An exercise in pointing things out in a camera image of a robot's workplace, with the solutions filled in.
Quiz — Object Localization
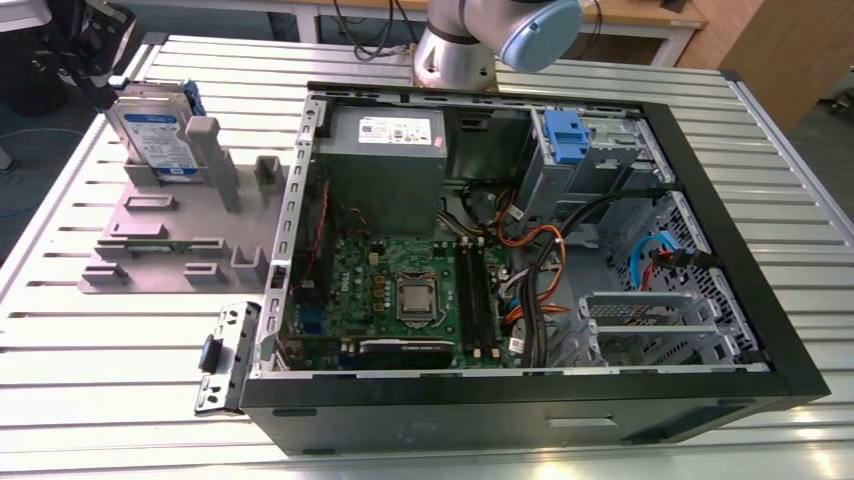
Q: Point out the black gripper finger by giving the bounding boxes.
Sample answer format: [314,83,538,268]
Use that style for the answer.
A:
[78,71,118,112]

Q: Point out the hard disk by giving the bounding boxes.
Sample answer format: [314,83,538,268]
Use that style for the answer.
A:
[106,77,206,179]

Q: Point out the black chair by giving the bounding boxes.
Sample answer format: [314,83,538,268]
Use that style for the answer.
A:
[0,29,75,119]

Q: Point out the grey parts rack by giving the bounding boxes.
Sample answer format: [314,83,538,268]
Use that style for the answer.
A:
[76,117,295,295]

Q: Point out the green RAM stick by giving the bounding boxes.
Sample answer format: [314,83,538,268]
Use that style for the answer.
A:
[126,241,195,253]

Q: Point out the grey power supply unit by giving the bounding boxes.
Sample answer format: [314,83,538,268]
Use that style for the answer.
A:
[311,104,450,240]

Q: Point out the green motherboard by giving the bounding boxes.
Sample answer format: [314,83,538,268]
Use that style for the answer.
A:
[279,234,529,371]

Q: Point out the silver CPU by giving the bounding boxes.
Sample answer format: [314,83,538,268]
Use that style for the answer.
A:
[399,285,435,312]

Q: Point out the CPU socket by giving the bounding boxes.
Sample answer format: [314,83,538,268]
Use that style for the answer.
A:
[391,271,443,329]

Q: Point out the black graphics card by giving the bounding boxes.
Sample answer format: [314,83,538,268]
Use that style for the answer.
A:
[339,337,459,371]

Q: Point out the black RAM slot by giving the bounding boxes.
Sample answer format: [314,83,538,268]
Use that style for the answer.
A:
[457,238,487,359]
[474,238,505,359]

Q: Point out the blue plastic drive latch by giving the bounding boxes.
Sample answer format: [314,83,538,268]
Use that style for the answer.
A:
[543,108,593,164]

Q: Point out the silver metal drive cage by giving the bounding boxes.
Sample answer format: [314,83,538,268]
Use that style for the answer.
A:
[519,107,675,241]

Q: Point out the black open PC case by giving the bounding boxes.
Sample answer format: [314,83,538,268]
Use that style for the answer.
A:
[239,79,833,457]

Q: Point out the brown wooden cabinet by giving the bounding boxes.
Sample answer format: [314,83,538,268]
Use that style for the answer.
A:
[677,0,854,131]

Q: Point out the blue floor cable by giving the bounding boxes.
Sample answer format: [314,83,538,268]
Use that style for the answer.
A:
[0,127,88,151]

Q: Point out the thin red wire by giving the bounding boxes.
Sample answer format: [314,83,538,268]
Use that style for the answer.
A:
[303,178,334,289]

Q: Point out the metal card retainer bracket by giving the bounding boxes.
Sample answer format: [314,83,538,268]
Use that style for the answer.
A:
[192,299,263,417]

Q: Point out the yellow and black wires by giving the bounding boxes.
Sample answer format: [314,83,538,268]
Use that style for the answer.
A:
[437,208,486,237]

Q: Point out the orange wire bundle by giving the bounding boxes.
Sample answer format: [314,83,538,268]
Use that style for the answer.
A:
[498,224,574,331]

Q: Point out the black wire bundle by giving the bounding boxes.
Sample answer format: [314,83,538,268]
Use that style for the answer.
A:
[517,187,677,369]

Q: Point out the blue wire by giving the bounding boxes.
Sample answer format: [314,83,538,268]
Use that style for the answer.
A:
[626,233,675,291]

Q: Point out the black power wire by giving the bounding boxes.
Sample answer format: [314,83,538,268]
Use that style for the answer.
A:
[657,248,723,272]

